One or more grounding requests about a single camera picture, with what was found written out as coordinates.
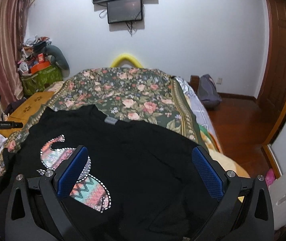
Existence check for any black t-shirt with print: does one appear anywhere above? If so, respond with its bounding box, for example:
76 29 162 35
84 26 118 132
0 105 218 240

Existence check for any cream fleece blanket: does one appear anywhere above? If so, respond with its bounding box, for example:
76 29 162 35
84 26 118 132
209 149 250 178

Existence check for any wooden bed board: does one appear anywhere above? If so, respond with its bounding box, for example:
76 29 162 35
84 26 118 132
8 91 54 125

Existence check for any green storage bag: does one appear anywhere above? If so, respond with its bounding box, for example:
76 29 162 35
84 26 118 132
21 65 63 96

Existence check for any white patterned bed sheet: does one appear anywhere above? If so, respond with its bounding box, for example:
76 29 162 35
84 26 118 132
175 77 223 153

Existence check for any orange box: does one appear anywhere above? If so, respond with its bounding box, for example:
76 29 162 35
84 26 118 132
30 61 51 74

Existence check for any purple grey backpack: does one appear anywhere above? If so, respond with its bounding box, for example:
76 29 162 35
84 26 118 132
197 74 222 108

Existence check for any wooden door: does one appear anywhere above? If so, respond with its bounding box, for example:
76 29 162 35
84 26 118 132
258 0 286 145

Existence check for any floral bedspread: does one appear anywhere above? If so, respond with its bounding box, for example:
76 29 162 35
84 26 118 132
0 67 209 191

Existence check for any pink striped curtain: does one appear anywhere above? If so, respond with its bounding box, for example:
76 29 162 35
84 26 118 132
0 0 31 110

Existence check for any yellow foam tube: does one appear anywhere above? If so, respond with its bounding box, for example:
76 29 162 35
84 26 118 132
110 53 144 68

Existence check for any wooden bed post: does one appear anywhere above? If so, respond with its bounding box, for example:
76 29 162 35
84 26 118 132
189 75 200 93

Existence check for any small black wall monitor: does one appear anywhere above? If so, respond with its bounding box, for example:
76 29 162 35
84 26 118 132
107 0 143 24

